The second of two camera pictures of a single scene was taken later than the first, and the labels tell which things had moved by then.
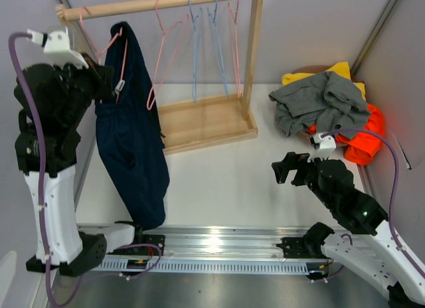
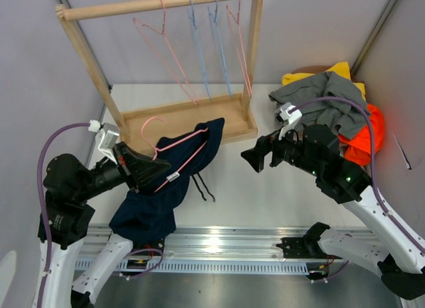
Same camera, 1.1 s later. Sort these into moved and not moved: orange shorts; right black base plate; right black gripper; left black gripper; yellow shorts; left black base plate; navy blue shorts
Moved: navy blue shorts; left black gripper; right black gripper
Not moved: orange shorts; right black base plate; left black base plate; yellow shorts
